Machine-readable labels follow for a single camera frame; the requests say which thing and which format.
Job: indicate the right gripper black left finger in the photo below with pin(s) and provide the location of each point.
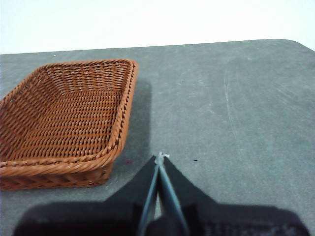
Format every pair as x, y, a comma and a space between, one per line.
98, 218

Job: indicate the brown woven wicker basket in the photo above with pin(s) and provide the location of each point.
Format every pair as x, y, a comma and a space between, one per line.
64, 118

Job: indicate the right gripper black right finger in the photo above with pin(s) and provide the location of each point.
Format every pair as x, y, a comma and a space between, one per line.
221, 221

